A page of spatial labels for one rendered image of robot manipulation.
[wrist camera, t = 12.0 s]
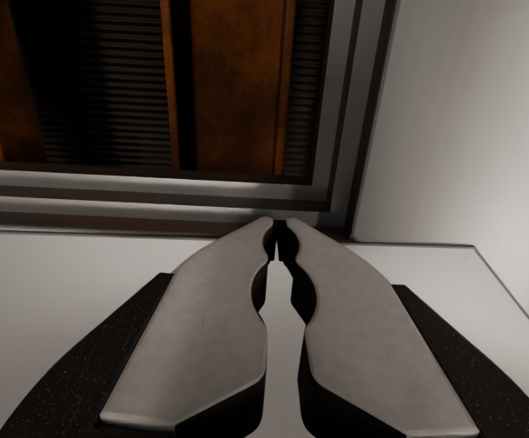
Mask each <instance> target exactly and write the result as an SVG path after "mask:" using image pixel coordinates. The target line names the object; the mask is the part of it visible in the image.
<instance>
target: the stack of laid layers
mask: <svg viewBox="0 0 529 438"><path fill-rule="evenodd" d="M395 4H396V0H330V5H329V12H328V20H327V34H326V42H325V49H324V57H323V64H322V71H321V85H320V93H319V100H318V107H317V115H316V122H315V129H314V143H313V151H312V158H311V165H310V173H309V176H279V175H263V174H245V173H228V172H211V171H193V170H177V169H144V168H126V167H110V166H92V165H75V164H58V163H25V162H7V161H0V230H6V231H36V232H56V233H57V232H64V233H91V234H118V235H144V236H195V237H223V236H225V235H227V234H229V233H231V232H233V231H235V230H237V229H239V228H241V227H243V226H245V225H247V224H249V223H251V222H253V221H255V220H257V219H259V218H261V217H263V216H268V217H270V218H272V219H273V220H281V219H284V218H296V219H299V220H300V221H302V222H304V223H305V224H307V225H309V226H310V227H312V228H314V229H316V230H318V231H320V232H321V233H322V234H324V235H326V236H328V237H330V238H331V239H333V240H335V241H337V242H355V240H354V239H353V237H351V236H350V235H351V230H352V226H353V221H354V212H355V208H356V203H357V199H358V194H359V190H360V182H361V177H362V172H363V168H364V163H365V159H366V154H367V146H368V141H369V137H370V132H371V128H372V123H373V119H374V111H375V105H376V101H377V96H378V92H379V87H380V80H381V75H382V70H383V65H384V61H385V56H386V52H387V44H388V39H389V34H390V29H391V25H392V21H393V13H394V8H395Z"/></svg>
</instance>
